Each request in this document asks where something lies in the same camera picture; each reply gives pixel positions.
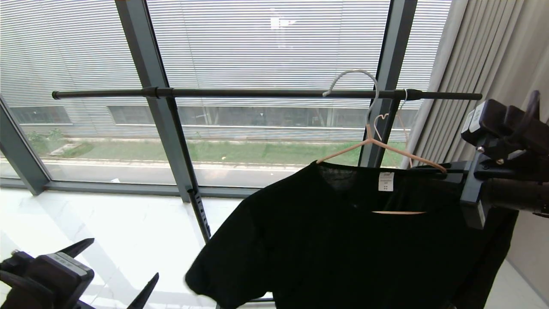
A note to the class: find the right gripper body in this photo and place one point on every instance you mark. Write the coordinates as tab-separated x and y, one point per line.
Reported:
514	195

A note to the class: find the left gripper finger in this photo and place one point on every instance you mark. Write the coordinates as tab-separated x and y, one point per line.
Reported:
77	249
143	296

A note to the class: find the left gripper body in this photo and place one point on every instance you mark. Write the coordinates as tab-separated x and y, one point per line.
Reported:
60	274

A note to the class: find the pink clothes hanger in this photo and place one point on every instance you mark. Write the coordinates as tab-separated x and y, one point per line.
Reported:
406	146
407	154

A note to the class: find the black short-sleeved shirt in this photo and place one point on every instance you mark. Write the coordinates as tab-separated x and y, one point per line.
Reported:
343	257

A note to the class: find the black clothes rack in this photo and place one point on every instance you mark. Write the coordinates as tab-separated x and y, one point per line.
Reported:
257	92

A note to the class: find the beige curtain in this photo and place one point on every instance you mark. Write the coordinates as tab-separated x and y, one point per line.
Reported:
493	64

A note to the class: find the window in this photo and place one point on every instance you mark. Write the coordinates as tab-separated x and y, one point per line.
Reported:
266	43

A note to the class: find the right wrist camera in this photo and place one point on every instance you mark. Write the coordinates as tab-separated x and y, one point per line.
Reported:
493	120

